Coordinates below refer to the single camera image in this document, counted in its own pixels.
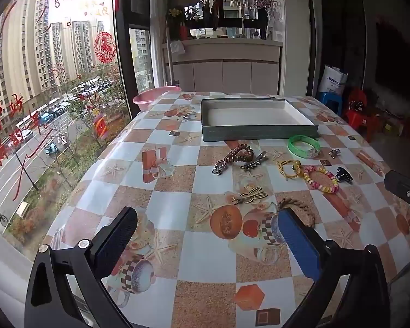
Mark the metal zigzag hair clip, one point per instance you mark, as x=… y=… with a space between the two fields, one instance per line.
x=251 y=194

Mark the small silver claw clip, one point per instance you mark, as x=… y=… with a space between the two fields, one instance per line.
x=334 y=153

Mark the red plastic chair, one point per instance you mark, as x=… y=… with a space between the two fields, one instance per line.
x=360 y=118

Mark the red lantern window sticker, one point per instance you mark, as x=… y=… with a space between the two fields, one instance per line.
x=100 y=124

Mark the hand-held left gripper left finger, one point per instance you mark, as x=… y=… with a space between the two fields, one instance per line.
x=118 y=235

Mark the blue plastic stool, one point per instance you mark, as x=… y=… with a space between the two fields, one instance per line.
x=329 y=97

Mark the pink plastic basin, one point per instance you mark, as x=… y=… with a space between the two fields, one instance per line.
x=150 y=97

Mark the white pole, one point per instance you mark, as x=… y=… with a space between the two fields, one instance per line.
x=168 y=65

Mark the small black object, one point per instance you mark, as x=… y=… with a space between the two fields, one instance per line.
x=357 y=105

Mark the silver rhinestone claw clip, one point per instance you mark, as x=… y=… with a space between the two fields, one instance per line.
x=218 y=168

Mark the red vase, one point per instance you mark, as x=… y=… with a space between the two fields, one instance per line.
x=183 y=31

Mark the yellow flowers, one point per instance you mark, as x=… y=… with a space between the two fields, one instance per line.
x=175 y=13

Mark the dark alligator hair clip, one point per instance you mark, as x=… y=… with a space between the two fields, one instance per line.
x=254 y=161

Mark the grey-green shallow box tray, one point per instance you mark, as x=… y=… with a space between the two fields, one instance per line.
x=259 y=133

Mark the white counter cabinet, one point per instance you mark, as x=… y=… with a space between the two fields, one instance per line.
x=225 y=75

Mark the red horse window sticker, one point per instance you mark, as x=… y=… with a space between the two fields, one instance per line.
x=106 y=47

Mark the red calligraphy window sticker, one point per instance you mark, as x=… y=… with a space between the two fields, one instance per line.
x=10 y=129

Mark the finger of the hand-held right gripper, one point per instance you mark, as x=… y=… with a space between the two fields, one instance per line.
x=405 y=188

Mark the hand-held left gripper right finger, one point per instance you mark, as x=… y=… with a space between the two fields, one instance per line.
x=300 y=242

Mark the black claw hair clip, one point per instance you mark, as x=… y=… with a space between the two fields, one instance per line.
x=343 y=175

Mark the white shopping bag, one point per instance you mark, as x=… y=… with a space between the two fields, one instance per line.
x=331 y=80

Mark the white cloth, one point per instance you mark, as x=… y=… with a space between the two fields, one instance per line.
x=176 y=46

